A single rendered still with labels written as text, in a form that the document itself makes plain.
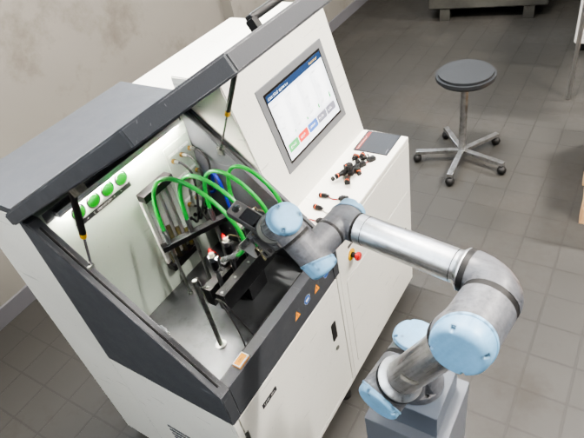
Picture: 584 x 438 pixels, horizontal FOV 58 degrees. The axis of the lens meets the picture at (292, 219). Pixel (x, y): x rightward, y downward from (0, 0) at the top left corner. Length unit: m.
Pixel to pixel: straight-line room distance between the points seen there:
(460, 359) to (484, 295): 0.12
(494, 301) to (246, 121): 1.14
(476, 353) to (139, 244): 1.27
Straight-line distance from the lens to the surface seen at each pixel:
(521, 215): 3.53
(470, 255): 1.13
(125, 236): 1.88
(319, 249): 1.19
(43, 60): 3.55
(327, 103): 2.26
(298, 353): 1.96
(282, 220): 1.15
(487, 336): 1.01
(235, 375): 1.66
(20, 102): 3.48
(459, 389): 1.74
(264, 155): 1.94
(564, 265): 3.26
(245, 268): 1.89
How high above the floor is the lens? 2.28
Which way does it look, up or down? 40 degrees down
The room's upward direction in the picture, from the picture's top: 12 degrees counter-clockwise
